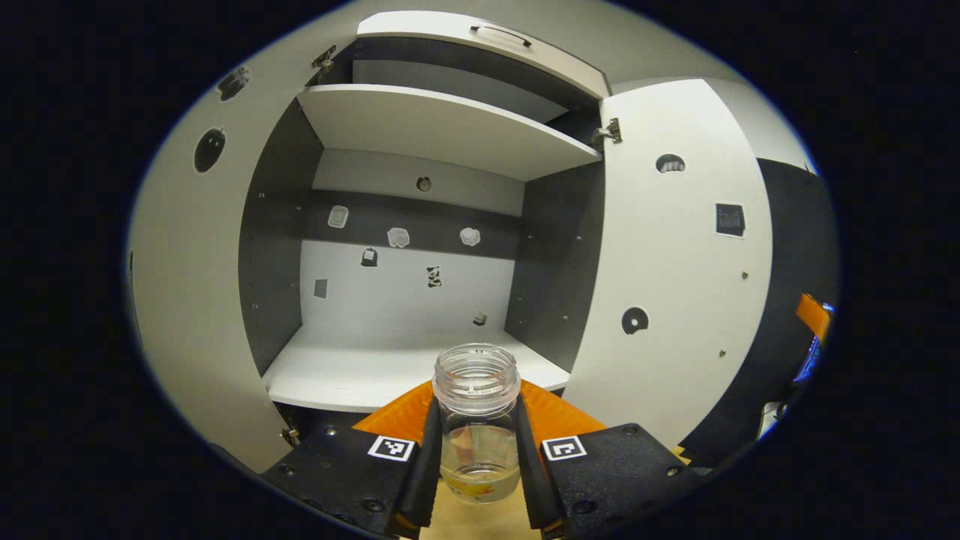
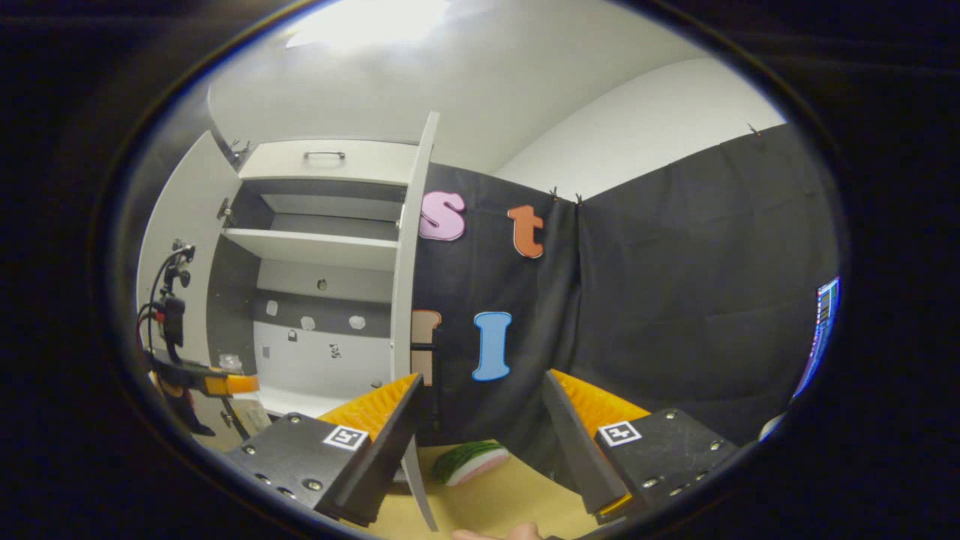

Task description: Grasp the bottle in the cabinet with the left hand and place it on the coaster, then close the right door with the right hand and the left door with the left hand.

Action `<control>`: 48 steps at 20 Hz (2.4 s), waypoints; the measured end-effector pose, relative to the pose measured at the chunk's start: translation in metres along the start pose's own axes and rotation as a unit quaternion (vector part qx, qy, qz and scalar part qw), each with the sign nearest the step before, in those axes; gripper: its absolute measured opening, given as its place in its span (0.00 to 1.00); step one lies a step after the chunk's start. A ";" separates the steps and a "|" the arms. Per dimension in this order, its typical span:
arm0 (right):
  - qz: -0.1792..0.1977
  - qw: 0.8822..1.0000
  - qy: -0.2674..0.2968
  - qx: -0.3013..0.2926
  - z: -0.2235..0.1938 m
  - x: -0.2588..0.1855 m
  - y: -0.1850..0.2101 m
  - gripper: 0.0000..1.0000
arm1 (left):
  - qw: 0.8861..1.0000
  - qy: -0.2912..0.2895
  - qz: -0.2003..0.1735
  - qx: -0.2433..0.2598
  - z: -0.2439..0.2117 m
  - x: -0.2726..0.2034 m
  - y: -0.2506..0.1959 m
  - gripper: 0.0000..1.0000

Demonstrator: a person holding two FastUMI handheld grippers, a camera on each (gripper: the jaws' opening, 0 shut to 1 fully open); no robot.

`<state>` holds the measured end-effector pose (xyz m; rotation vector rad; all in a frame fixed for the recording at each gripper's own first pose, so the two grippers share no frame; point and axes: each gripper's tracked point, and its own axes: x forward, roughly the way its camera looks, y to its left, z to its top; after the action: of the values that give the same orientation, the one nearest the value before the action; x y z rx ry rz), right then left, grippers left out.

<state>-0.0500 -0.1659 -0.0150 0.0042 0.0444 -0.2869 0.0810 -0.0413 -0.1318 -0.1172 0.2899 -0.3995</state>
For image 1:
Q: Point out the white and grey cabinet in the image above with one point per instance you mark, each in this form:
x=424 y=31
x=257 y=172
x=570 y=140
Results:
x=375 y=367

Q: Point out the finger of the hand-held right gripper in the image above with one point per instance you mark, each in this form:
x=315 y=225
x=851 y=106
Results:
x=814 y=316

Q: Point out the white cabinet door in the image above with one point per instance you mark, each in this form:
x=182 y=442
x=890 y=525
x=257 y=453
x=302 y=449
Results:
x=187 y=300
x=675 y=300

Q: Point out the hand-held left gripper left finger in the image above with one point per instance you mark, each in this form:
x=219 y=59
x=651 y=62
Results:
x=427 y=480

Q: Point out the white cabinet shelf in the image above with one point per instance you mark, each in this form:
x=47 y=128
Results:
x=435 y=127

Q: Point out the metal door hinge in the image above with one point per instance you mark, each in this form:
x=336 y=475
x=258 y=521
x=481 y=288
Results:
x=609 y=132
x=290 y=436
x=324 y=58

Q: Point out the white cabinet drawer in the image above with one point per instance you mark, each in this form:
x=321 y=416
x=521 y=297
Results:
x=525 y=60

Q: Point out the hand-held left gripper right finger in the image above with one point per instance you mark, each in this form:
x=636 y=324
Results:
x=529 y=480

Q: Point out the clear glass bottle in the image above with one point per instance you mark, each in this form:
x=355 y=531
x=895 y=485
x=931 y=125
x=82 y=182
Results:
x=477 y=382

